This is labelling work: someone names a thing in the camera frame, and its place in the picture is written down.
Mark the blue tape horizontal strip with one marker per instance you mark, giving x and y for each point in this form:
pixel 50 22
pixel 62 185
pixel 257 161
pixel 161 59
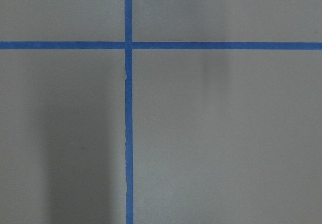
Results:
pixel 161 45

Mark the blue tape vertical strip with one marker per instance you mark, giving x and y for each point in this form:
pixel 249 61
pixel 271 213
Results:
pixel 128 49

